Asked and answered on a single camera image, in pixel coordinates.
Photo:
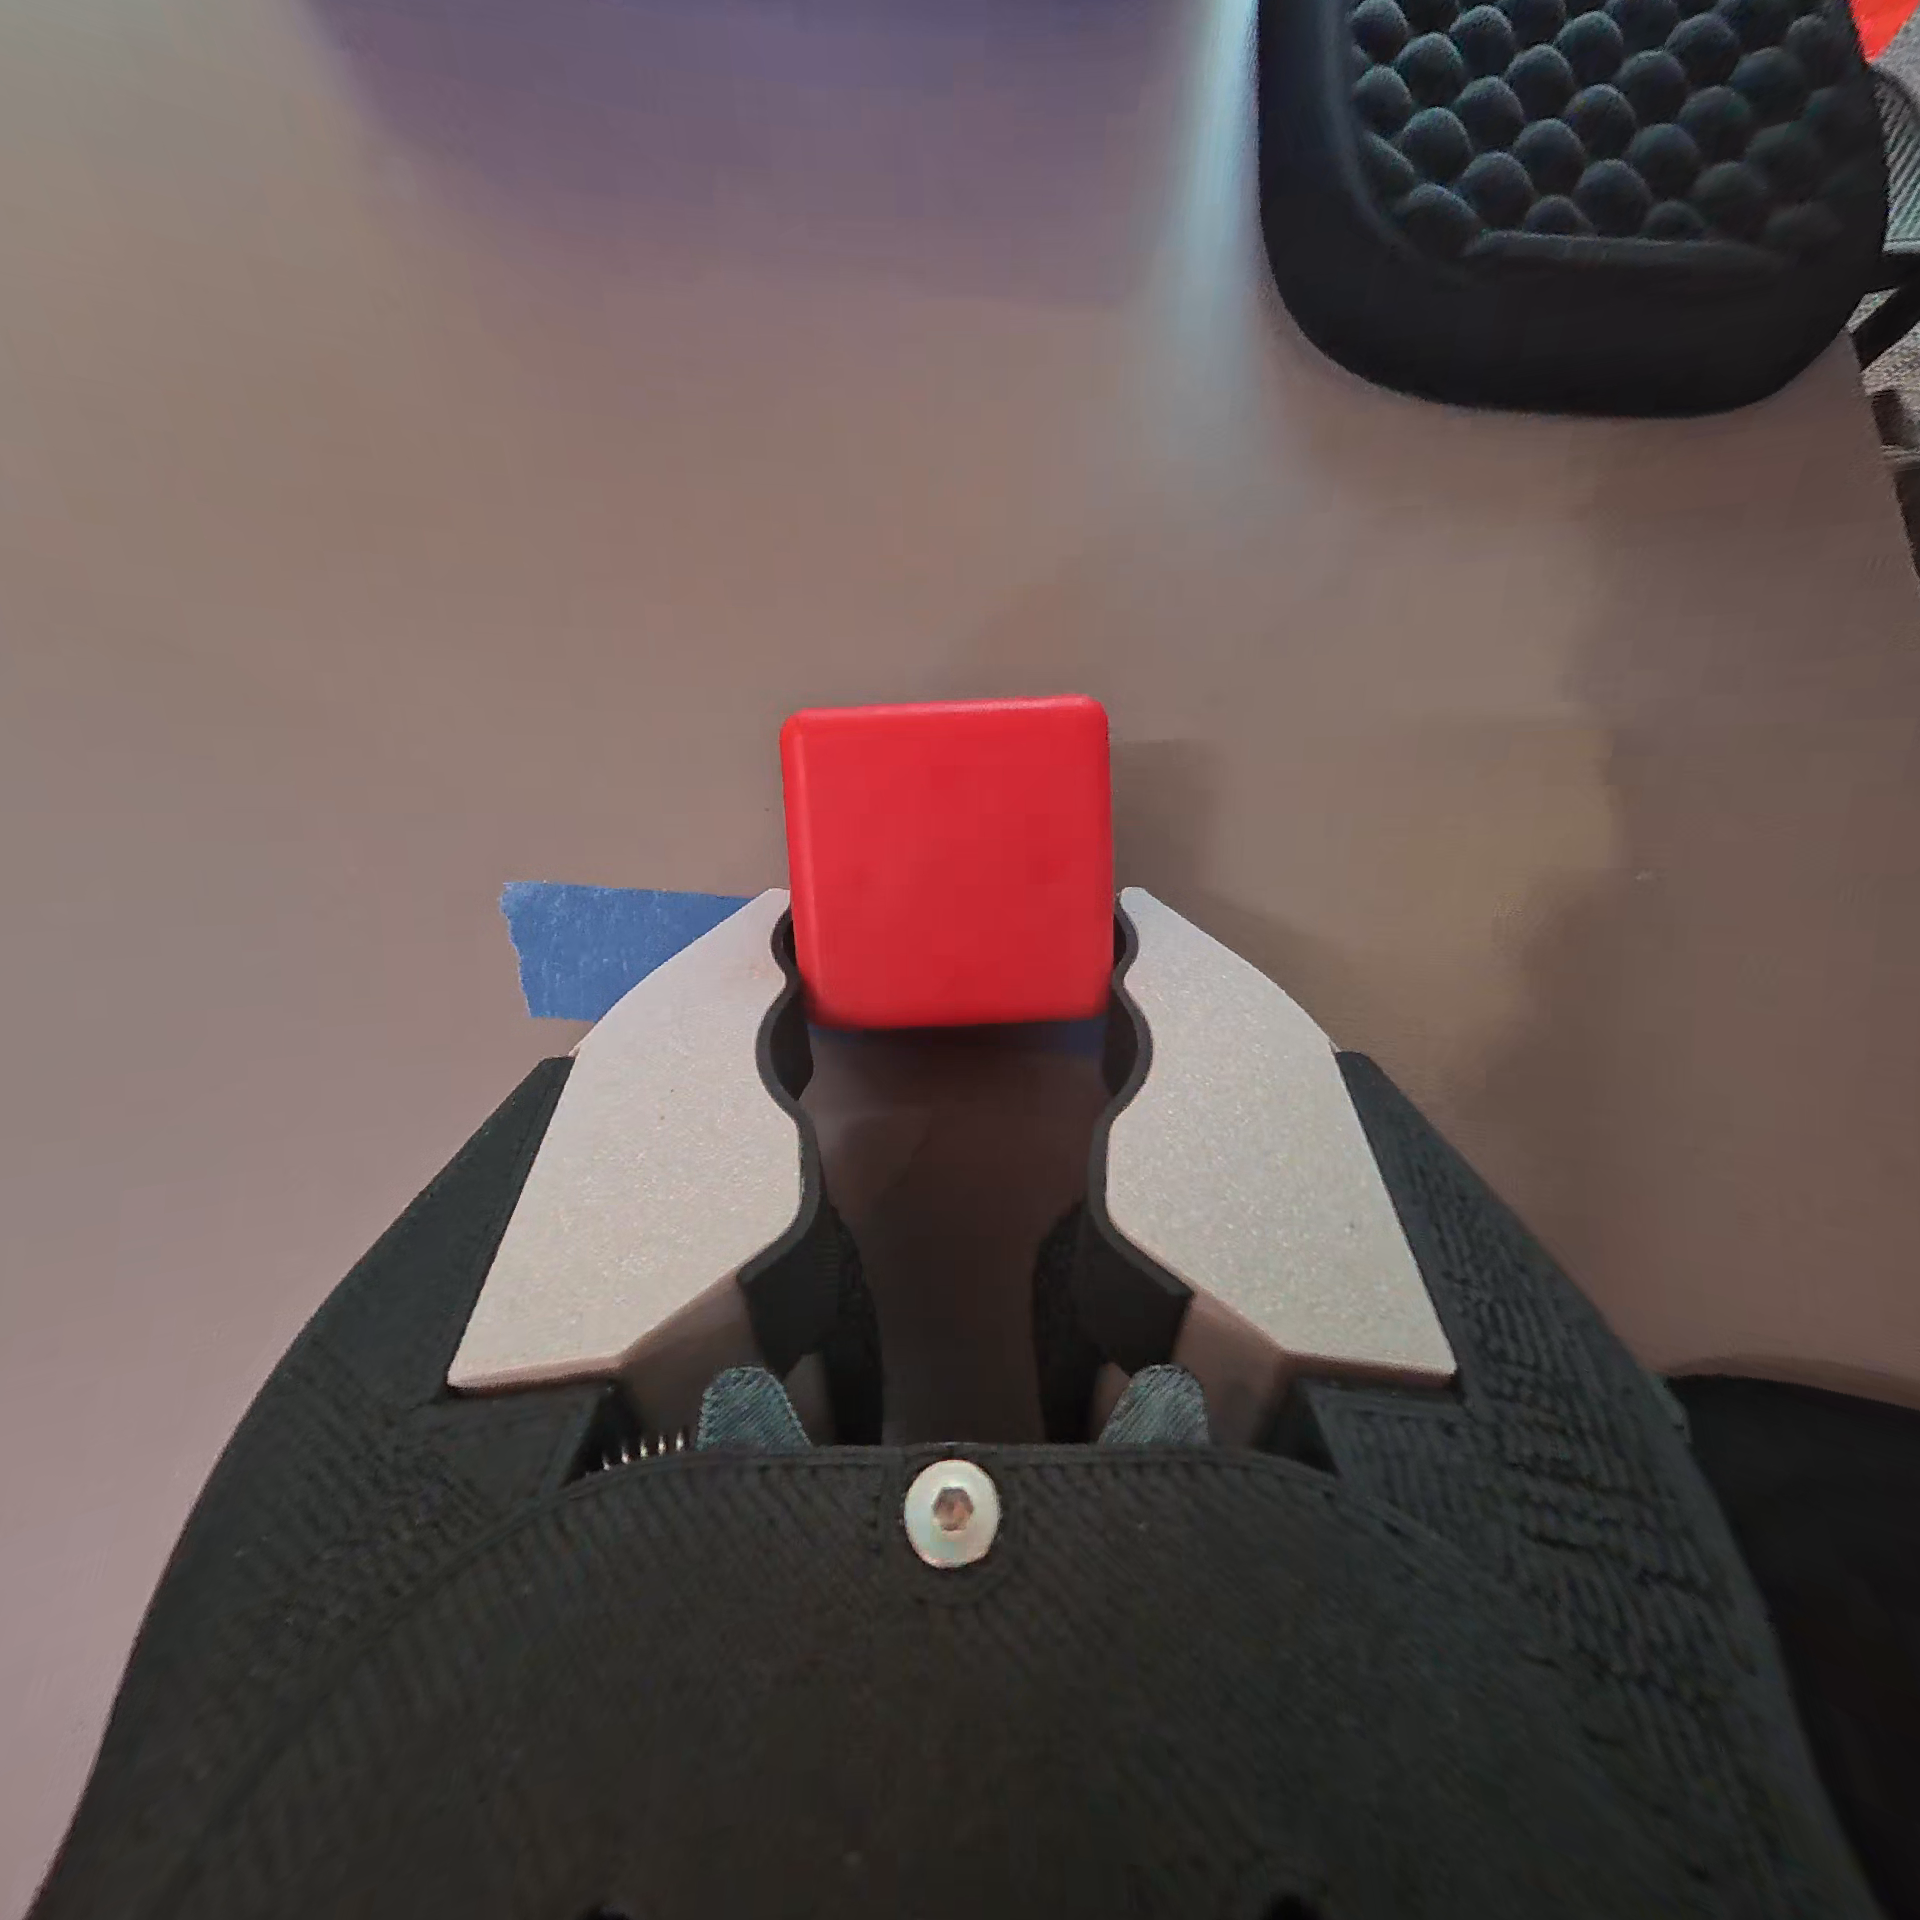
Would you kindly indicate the red foam cube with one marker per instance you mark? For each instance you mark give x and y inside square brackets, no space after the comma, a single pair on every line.
[949,864]

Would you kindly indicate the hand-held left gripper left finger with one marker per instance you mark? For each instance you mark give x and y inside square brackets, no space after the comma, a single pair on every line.
[631,1187]

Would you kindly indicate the blue tape strip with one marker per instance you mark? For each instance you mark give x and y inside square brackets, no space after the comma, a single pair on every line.
[616,938]

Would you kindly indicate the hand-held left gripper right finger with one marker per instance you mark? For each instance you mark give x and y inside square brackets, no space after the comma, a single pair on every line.
[1285,1187]

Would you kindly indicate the black textured armrest pad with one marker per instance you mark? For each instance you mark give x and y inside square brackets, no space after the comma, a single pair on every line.
[1575,194]

